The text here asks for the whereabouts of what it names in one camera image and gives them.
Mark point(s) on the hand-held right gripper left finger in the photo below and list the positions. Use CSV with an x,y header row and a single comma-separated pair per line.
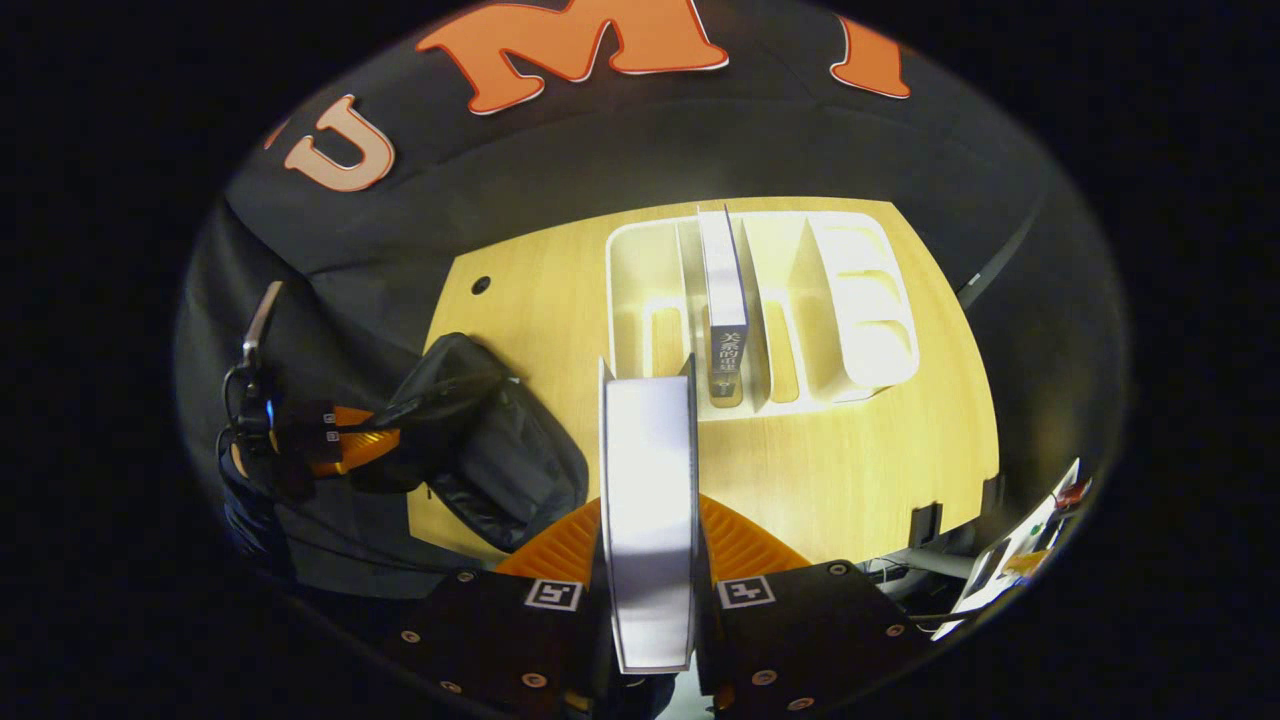
x,y
480,630

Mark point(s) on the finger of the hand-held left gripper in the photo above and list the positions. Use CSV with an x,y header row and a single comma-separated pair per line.
x,y
315,415
350,450

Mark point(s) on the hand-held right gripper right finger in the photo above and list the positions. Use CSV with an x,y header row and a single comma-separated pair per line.
x,y
820,620

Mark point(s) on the black schoolbag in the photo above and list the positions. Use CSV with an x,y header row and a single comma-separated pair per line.
x,y
500,460

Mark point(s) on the grey book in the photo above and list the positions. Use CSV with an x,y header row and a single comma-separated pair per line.
x,y
650,500

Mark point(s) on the white bookshelf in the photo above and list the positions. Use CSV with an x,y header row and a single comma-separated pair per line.
x,y
860,300

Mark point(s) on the blue book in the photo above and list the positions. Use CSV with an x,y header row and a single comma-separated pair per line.
x,y
722,290

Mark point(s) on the plain black curtain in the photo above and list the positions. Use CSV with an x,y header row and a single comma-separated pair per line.
x,y
300,330
1060,350

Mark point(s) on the black table clamp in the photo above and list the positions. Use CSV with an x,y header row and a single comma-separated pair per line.
x,y
925,522

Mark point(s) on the white printed board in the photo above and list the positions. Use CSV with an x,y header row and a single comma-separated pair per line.
x,y
1010,555

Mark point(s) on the thin grey pole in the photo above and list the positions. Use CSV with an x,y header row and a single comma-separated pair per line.
x,y
1000,260

